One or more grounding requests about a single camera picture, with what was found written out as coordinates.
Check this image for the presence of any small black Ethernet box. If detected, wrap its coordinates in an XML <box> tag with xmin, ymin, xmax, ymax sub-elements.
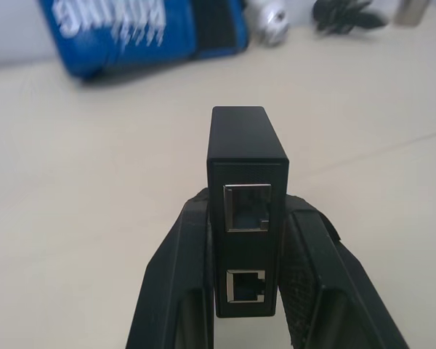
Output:
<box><xmin>206</xmin><ymin>105</ymin><xmax>289</xmax><ymax>318</ymax></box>

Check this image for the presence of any blue printed bag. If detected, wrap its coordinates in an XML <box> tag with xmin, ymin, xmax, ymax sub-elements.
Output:
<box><xmin>38</xmin><ymin>0</ymin><xmax>250</xmax><ymax>80</ymax></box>

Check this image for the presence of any silver round object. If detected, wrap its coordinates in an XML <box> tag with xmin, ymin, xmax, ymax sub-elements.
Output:
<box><xmin>247</xmin><ymin>0</ymin><xmax>291</xmax><ymax>47</ymax></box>

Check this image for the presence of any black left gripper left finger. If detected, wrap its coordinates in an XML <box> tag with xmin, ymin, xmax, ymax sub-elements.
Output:
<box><xmin>124</xmin><ymin>187</ymin><xmax>216</xmax><ymax>349</ymax></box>

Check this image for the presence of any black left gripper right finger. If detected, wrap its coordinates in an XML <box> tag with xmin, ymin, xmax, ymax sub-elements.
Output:
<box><xmin>278</xmin><ymin>194</ymin><xmax>411</xmax><ymax>349</ymax></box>

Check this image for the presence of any dark leafy plant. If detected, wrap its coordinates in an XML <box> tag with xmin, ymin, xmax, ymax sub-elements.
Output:
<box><xmin>310</xmin><ymin>0</ymin><xmax>390</xmax><ymax>34</ymax></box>

